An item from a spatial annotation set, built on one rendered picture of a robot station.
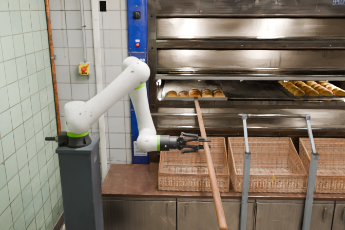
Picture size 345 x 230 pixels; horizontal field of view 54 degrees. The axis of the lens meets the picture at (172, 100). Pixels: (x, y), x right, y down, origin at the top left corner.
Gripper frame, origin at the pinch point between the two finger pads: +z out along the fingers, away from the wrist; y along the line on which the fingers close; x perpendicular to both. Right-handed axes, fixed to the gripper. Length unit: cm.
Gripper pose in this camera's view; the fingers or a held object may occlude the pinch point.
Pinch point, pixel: (204, 143)
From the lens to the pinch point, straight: 200.5
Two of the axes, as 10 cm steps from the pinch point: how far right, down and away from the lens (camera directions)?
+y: 0.0, 9.6, 2.7
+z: 10.0, 0.1, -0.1
